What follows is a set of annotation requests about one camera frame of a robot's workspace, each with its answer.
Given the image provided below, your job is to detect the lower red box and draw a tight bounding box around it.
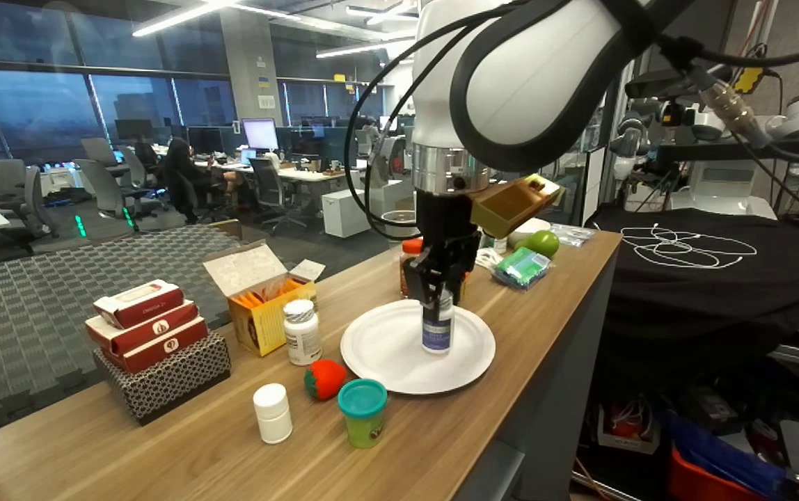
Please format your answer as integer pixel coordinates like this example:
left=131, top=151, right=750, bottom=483
left=105, top=318, right=208, bottom=373

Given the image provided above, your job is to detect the white paper plate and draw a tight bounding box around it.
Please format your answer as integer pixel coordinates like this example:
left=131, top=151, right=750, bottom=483
left=340, top=301, right=494, bottom=394

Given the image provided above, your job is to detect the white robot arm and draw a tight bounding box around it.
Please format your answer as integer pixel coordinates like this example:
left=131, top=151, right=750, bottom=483
left=411, top=0, right=693, bottom=326

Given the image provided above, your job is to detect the green teal snack packet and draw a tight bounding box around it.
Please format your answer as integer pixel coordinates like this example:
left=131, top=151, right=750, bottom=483
left=494, top=248, right=550, bottom=288

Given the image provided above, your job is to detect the red storage bin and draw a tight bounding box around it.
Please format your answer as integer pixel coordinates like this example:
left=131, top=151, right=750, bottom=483
left=668, top=447, right=756, bottom=501

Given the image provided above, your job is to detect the black cloth covered table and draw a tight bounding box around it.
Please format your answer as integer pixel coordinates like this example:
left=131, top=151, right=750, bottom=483
left=590, top=206, right=799, bottom=373

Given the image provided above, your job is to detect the small plain white bottle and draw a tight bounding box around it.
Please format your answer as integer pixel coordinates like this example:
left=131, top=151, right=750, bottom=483
left=252, top=382, right=291, bottom=446

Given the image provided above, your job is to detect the red toy strawberry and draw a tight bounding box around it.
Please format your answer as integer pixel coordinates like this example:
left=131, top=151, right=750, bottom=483
left=302, top=359, right=348, bottom=400

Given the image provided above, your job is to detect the computer monitor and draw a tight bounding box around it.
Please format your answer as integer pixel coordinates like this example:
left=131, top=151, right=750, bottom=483
left=242, top=120, right=279, bottom=151

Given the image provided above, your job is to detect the teal-lid green dough tub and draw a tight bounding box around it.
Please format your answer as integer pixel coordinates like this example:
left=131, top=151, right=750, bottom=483
left=336, top=377, right=386, bottom=447

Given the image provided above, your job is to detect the white pedestal cabinet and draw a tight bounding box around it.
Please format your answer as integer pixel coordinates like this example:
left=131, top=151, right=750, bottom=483
left=320, top=188, right=370, bottom=240

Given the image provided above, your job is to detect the open yellow cardboard box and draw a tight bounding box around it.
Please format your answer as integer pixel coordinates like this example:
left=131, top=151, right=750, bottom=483
left=206, top=240, right=322, bottom=357

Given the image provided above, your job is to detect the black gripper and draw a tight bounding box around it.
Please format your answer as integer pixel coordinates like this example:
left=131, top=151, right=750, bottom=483
left=402, top=192, right=478, bottom=326

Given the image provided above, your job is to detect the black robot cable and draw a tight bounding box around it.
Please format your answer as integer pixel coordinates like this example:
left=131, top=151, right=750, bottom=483
left=343, top=2, right=512, bottom=242

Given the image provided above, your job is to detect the white blue-label pill bottle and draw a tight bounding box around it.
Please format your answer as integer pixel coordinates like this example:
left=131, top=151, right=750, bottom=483
left=422, top=292, right=453, bottom=352

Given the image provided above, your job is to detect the white bowl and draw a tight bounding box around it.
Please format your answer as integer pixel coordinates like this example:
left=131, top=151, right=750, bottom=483
left=507, top=217, right=550, bottom=248

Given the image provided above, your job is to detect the top red box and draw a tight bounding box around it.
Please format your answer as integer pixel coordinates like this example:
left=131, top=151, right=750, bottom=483
left=93, top=279, right=184, bottom=327

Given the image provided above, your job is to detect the green apple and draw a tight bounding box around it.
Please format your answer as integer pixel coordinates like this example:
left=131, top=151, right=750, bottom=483
left=524, top=230, right=558, bottom=255

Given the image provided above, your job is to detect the orange-lid spice bottle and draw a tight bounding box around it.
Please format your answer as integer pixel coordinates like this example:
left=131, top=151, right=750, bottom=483
left=397, top=237, right=422, bottom=297

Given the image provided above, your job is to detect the white coiled cable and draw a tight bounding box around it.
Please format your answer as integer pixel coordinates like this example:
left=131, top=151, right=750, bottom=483
left=618, top=219, right=760, bottom=273

